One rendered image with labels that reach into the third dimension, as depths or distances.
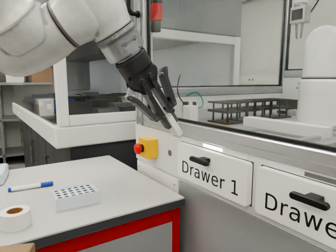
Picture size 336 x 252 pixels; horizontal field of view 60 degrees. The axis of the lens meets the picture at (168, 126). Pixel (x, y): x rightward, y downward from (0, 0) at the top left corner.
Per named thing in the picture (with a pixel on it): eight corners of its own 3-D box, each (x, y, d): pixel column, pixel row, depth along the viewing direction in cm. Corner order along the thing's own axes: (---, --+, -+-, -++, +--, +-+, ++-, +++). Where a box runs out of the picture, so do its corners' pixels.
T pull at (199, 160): (206, 167, 76) (206, 162, 76) (188, 160, 82) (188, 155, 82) (216, 165, 78) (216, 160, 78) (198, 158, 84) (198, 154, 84)
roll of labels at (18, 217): (16, 217, 78) (15, 203, 77) (37, 221, 76) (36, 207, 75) (-7, 229, 71) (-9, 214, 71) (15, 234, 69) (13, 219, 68)
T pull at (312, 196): (326, 212, 50) (327, 204, 50) (288, 197, 56) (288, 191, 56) (337, 207, 52) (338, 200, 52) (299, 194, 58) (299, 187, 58)
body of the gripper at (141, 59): (120, 65, 59) (144, 101, 63) (150, 42, 62) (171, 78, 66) (107, 66, 66) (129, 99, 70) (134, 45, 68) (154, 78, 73)
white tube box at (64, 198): (56, 212, 81) (55, 199, 80) (50, 201, 88) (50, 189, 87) (99, 202, 87) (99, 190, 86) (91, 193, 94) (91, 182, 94)
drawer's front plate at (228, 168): (246, 207, 70) (248, 163, 69) (177, 175, 94) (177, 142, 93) (251, 206, 71) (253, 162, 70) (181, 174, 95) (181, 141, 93)
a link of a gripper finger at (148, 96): (144, 78, 65) (140, 81, 64) (168, 117, 70) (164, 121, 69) (137, 78, 68) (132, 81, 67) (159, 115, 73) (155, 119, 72)
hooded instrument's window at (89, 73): (56, 126, 137) (50, 26, 130) (13, 102, 284) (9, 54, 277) (230, 112, 199) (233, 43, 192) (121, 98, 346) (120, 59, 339)
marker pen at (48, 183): (8, 193, 94) (7, 188, 94) (8, 191, 96) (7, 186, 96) (53, 186, 101) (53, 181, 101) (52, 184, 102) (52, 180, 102)
